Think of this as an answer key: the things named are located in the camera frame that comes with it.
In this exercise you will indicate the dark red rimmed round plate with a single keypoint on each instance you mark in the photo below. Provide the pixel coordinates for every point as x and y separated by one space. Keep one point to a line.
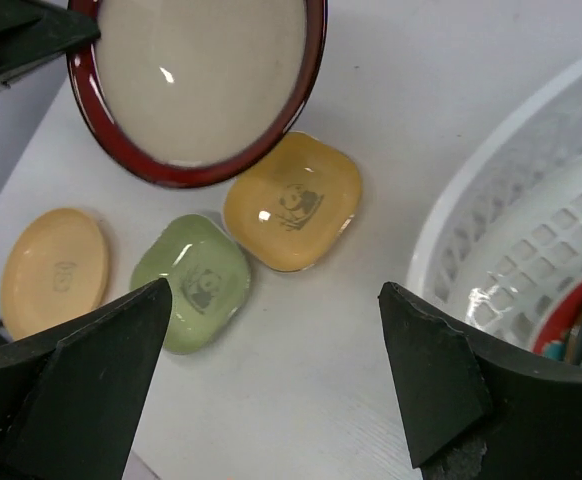
187 94

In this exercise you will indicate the red plate with teal flower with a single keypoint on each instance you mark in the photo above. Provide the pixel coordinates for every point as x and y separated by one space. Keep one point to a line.
560 318

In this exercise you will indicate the yellow round plate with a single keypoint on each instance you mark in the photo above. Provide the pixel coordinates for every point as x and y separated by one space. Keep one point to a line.
57 270

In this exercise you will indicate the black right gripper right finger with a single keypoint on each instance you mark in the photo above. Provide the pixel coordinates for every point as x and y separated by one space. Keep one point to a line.
474 406

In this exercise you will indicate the white plastic dish bin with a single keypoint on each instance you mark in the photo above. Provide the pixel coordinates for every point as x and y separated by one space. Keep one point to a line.
504 240

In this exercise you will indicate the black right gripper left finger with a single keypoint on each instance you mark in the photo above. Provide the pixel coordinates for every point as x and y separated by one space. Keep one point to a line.
71 397

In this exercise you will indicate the green square panda dish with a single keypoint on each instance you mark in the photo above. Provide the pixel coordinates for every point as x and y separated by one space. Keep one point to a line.
208 274

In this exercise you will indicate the yellow square panda dish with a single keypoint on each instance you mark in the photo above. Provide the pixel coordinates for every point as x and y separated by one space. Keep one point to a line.
290 208

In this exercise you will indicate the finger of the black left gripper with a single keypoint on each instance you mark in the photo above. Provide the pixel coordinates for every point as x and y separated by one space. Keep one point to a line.
34 33

